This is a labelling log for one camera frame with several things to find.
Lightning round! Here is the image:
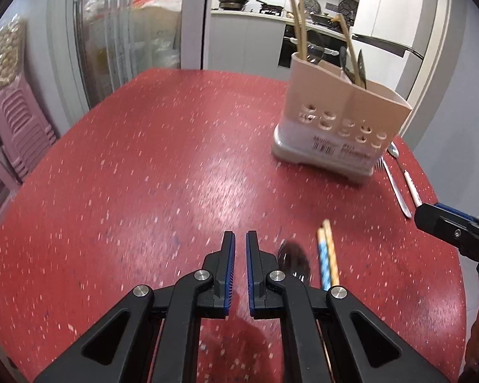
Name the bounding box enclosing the stack of pink stools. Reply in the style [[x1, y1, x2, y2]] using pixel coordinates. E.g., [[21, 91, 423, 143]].
[[0, 78, 58, 184]]

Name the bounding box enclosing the white refrigerator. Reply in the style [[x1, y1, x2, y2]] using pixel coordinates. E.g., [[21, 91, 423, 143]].
[[351, 34, 428, 104]]

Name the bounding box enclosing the glass sliding door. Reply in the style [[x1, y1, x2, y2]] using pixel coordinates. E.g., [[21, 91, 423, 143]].
[[66, 0, 210, 108]]

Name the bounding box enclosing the orange patterned chopstick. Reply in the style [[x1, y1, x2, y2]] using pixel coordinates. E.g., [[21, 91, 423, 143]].
[[323, 219, 341, 287]]

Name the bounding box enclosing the metal fork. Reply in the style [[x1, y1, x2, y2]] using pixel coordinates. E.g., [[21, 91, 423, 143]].
[[377, 157, 413, 219]]

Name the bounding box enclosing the blue patterned chopstick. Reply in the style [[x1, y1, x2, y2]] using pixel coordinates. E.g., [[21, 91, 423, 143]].
[[317, 228, 332, 291]]

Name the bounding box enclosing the black built-in oven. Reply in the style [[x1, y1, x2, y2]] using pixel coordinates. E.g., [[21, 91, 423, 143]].
[[278, 24, 344, 68]]

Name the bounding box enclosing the white-handled metal spoon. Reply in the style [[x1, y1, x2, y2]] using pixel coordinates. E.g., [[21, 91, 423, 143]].
[[387, 141, 423, 208]]

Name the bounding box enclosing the beige plastic cutlery holder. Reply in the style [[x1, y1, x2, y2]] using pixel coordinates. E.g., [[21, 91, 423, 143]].
[[272, 53, 413, 184]]

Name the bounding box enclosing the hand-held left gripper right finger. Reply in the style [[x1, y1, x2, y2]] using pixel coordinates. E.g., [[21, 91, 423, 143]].
[[245, 230, 452, 383]]

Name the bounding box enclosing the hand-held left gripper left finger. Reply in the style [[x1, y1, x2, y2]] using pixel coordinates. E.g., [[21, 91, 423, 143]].
[[34, 230, 237, 383]]

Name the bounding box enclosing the clear bag of nuts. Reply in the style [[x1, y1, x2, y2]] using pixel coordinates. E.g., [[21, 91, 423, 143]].
[[0, 14, 28, 92]]

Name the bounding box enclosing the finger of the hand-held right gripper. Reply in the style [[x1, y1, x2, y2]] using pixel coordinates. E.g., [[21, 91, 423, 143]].
[[414, 203, 479, 278]]

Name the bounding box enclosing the black frying pan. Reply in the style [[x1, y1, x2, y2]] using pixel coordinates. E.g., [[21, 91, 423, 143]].
[[256, 0, 285, 14], [212, 0, 249, 10]]

